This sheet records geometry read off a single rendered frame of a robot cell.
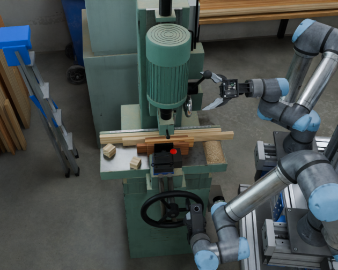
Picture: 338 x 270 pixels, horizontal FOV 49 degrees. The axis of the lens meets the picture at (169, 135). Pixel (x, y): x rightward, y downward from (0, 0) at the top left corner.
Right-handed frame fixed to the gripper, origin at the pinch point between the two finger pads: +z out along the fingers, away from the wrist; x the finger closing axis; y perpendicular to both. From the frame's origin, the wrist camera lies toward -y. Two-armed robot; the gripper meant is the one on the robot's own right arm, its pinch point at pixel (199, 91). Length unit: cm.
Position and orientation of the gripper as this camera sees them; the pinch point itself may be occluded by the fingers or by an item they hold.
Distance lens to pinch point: 151.9
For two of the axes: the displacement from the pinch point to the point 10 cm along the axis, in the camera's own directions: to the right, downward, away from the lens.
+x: 0.6, 10.0, 0.2
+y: 0.9, 0.1, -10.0
